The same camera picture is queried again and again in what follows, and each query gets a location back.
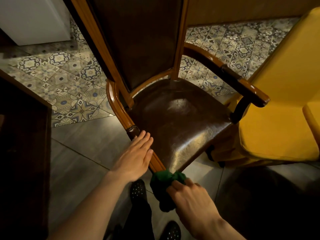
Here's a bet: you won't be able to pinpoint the person's left hand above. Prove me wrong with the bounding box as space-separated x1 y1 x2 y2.
109 130 154 183

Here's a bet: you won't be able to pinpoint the person's right hand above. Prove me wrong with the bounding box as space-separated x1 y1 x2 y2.
166 177 223 233

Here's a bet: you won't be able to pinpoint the green cloth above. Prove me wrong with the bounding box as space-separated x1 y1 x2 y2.
150 169 187 213

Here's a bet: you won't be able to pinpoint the person's left forearm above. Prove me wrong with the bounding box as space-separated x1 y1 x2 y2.
47 171 130 240

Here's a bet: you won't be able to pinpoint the person's right forearm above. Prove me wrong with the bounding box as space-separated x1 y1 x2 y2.
197 217 247 240

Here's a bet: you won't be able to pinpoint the black dotted slipper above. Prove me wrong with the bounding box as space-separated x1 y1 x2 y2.
159 220 182 240
129 179 148 203

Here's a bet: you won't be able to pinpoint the wooden armchair brown leather seat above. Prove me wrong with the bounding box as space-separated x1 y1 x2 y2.
61 0 270 174

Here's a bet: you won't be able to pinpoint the person's black trousers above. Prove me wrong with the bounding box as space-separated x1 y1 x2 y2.
110 197 156 240

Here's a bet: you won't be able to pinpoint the dark wooden furniture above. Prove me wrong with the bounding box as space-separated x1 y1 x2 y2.
0 69 52 240

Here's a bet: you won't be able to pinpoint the yellow upholstered chair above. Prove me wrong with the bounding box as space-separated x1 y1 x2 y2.
205 7 320 168
302 100 320 149

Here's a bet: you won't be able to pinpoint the white cabinet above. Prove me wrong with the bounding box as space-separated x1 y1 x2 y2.
0 0 72 46

